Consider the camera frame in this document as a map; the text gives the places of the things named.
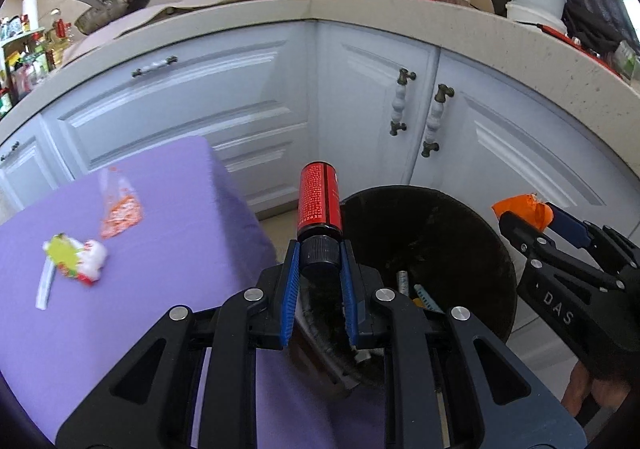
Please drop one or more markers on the white spice rack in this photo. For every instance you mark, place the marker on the white spice rack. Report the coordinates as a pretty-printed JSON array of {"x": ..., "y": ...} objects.
[{"x": 20, "y": 37}]

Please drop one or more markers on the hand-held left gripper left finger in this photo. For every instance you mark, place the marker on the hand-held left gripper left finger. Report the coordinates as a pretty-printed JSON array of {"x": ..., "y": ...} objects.
[{"x": 291, "y": 294}]

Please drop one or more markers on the orange plastic bag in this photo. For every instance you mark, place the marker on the orange plastic bag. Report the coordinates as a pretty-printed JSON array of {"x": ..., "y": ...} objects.
[{"x": 525, "y": 209}]

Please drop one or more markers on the green packet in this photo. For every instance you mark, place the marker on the green packet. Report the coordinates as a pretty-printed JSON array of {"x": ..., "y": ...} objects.
[{"x": 627, "y": 59}]

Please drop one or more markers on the metal wok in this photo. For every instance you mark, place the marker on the metal wok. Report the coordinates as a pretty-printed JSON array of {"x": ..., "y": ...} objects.
[{"x": 120, "y": 1}]

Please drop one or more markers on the white plastic strip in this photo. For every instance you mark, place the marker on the white plastic strip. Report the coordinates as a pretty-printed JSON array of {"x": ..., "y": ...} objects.
[{"x": 44, "y": 289}]

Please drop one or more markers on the white bowl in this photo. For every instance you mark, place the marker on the white bowl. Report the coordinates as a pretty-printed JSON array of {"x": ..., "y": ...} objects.
[{"x": 532, "y": 16}]

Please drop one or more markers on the silver tube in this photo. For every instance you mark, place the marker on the silver tube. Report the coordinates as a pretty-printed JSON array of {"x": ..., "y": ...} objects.
[{"x": 403, "y": 283}]

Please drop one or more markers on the paper towel roll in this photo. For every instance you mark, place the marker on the paper towel roll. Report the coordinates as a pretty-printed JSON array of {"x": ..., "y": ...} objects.
[{"x": 30, "y": 11}]

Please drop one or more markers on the purple tablecloth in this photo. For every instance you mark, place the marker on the purple tablecloth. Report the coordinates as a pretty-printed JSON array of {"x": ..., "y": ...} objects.
[{"x": 150, "y": 279}]

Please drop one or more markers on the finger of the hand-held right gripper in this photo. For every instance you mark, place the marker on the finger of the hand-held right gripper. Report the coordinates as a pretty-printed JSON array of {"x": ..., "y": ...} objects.
[
  {"x": 567, "y": 226},
  {"x": 522, "y": 241}
]

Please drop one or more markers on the clear bag with orange print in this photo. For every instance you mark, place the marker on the clear bag with orange print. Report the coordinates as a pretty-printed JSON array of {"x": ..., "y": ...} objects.
[{"x": 120, "y": 216}]

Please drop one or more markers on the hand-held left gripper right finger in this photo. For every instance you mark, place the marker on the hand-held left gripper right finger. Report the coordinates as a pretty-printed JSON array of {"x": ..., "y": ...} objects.
[{"x": 348, "y": 294}]

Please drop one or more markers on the green yellow snack wrapper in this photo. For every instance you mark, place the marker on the green yellow snack wrapper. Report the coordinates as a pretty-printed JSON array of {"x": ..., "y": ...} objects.
[{"x": 90, "y": 259}]

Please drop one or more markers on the blue white tube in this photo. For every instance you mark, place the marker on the blue white tube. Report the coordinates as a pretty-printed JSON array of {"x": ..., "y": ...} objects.
[{"x": 425, "y": 299}]

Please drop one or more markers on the red tray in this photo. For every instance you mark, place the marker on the red tray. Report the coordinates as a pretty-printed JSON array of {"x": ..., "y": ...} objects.
[{"x": 552, "y": 29}]

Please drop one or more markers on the person's right hand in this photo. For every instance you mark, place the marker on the person's right hand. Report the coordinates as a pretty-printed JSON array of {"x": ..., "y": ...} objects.
[{"x": 572, "y": 389}]

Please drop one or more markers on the group of condiment bottles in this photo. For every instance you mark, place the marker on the group of condiment bottles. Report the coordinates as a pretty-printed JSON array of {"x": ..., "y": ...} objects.
[{"x": 30, "y": 64}]

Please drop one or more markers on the red bottle with black cap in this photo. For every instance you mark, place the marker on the red bottle with black cap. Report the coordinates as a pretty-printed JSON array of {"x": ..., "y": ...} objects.
[{"x": 317, "y": 199}]

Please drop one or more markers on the black waste bin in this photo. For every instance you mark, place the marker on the black waste bin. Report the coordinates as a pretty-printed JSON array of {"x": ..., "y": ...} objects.
[{"x": 450, "y": 249}]

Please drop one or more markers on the white kitchen cabinet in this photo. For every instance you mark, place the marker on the white kitchen cabinet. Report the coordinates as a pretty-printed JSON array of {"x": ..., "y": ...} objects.
[{"x": 200, "y": 94}]

